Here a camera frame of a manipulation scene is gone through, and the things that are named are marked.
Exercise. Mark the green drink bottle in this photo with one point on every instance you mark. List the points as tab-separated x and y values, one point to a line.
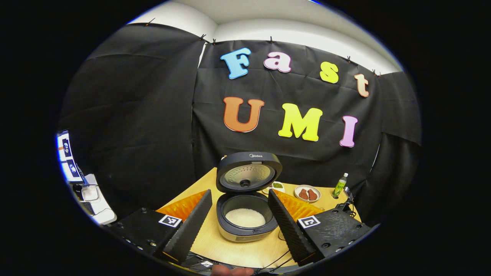
339	187

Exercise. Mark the white desk equipment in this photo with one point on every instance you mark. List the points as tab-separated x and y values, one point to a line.
99	209

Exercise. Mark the black backdrop cloth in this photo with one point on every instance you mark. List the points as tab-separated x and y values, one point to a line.
134	115

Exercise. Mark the computer monitor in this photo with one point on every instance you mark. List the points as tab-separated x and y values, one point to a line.
67	157

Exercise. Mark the white round plate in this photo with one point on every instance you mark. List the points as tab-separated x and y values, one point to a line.
307	186

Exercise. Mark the white divided dish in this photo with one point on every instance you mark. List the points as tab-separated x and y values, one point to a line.
277	186

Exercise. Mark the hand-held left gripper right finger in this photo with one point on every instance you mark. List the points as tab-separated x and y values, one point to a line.
287	230

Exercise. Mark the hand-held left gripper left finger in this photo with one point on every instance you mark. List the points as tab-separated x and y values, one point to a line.
195	226

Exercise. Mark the white rice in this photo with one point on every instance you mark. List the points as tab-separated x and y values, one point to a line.
245	217

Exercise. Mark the brown meat piece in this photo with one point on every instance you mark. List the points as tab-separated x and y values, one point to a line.
303	194
313	195

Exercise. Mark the dark grey rice cooker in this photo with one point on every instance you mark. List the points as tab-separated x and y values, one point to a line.
238	234

